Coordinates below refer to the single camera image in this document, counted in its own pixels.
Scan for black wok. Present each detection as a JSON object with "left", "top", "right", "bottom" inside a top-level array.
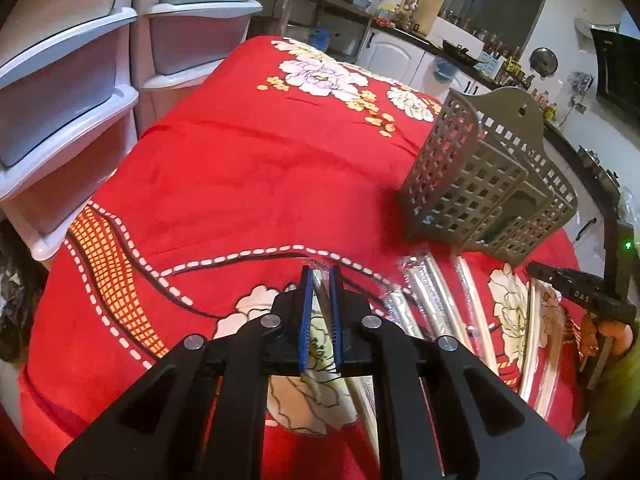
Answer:
[{"left": 442, "top": 40, "right": 480, "bottom": 67}]

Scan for grey perforated utensil basket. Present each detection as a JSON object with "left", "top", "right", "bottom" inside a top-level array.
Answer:
[{"left": 399, "top": 87, "right": 577, "bottom": 266}]

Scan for chopstick pair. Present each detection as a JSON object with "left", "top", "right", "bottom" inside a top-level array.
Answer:
[
  {"left": 401, "top": 252, "right": 473, "bottom": 350},
  {"left": 518, "top": 278, "right": 566, "bottom": 419},
  {"left": 454, "top": 256, "right": 499, "bottom": 375},
  {"left": 381, "top": 286, "right": 424, "bottom": 339}
]

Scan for green right sleeve forearm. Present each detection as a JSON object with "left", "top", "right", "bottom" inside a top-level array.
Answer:
[{"left": 580, "top": 323, "right": 640, "bottom": 479}]

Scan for black range hood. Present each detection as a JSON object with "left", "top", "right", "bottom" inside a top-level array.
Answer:
[{"left": 591, "top": 29, "right": 640, "bottom": 125}]

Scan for white plastic drawer unit left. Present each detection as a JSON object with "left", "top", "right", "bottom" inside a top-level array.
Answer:
[{"left": 1, "top": 0, "right": 139, "bottom": 266}]

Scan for wooden cutting board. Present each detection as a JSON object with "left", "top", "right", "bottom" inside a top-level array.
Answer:
[{"left": 396, "top": 0, "right": 445, "bottom": 37}]

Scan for white plastic drawer unit right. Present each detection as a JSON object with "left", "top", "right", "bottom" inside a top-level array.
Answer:
[{"left": 130, "top": 0, "right": 262, "bottom": 132}]

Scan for red floral blanket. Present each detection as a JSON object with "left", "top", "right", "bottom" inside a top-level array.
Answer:
[{"left": 21, "top": 37, "right": 584, "bottom": 479}]

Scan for chopsticks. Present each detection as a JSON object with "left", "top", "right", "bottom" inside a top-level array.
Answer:
[{"left": 306, "top": 268, "right": 380, "bottom": 465}]

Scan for right hand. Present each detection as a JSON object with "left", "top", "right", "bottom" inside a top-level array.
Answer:
[{"left": 579, "top": 313, "right": 634, "bottom": 364}]

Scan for white plastic drawer unit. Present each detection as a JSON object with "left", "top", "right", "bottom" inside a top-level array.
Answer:
[
  {"left": 130, "top": 0, "right": 262, "bottom": 132},
  {"left": 1, "top": 0, "right": 139, "bottom": 266}
]

